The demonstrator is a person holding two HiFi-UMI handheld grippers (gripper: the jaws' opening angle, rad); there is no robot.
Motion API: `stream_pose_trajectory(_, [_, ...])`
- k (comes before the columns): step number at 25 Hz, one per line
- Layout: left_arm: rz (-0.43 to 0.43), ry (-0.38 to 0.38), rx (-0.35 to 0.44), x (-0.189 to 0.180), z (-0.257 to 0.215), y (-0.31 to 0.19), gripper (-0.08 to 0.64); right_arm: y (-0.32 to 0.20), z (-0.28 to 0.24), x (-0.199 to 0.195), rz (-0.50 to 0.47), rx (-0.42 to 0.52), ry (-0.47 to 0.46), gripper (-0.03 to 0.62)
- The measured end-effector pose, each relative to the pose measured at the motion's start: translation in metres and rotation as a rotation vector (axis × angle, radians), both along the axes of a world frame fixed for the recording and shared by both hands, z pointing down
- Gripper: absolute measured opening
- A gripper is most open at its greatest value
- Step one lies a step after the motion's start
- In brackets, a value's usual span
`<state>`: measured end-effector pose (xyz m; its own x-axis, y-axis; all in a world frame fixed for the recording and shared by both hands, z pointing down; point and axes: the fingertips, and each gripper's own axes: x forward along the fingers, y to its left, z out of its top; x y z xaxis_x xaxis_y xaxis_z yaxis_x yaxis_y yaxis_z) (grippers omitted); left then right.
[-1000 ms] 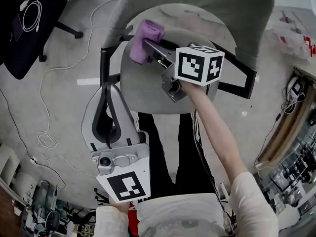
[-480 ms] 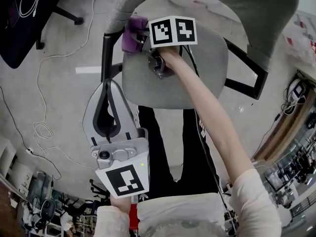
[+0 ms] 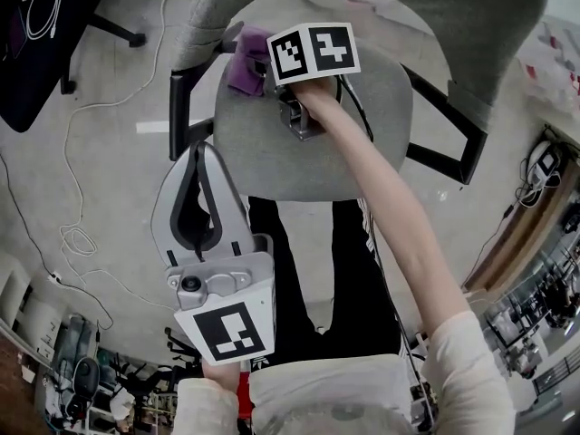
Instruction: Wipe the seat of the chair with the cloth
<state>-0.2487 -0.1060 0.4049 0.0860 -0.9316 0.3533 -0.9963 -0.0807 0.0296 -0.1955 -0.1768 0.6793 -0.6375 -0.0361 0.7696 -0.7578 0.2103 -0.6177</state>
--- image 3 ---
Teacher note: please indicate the purple cloth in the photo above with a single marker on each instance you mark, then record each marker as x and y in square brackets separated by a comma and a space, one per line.
[244, 68]

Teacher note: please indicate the black round headset device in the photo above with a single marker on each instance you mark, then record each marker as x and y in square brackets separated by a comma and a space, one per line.
[86, 374]

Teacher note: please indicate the black office chair base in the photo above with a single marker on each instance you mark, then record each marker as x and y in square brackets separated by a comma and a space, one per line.
[181, 354]

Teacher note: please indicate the black desk with legs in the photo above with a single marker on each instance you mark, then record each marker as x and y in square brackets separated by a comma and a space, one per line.
[41, 70]

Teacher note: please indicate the white and black device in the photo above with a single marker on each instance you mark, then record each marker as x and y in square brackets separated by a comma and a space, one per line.
[544, 163]

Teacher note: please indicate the person's left forearm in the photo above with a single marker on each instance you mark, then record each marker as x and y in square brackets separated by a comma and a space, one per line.
[208, 401]

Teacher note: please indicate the person's right forearm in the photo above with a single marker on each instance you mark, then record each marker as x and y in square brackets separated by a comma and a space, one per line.
[389, 206]

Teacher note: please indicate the white shelf unit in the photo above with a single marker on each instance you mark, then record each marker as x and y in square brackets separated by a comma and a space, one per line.
[29, 311]

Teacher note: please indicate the white power strip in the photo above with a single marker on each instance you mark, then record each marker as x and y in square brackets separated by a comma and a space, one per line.
[55, 277]

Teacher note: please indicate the white plastic sheet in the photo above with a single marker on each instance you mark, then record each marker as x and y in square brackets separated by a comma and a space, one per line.
[550, 66]

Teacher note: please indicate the wooden desk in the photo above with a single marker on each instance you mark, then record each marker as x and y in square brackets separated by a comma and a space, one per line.
[521, 229]

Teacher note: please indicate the grey fabric chair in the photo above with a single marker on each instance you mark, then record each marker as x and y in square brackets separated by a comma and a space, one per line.
[317, 170]

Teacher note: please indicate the person's white shirt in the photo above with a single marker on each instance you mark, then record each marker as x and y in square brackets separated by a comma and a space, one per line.
[326, 392]

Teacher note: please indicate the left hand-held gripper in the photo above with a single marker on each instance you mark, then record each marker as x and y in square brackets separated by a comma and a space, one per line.
[235, 288]

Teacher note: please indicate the person's black trousers legs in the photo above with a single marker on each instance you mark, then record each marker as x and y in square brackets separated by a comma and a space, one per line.
[290, 288]

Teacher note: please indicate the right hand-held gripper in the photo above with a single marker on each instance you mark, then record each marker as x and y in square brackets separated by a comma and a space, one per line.
[312, 50]

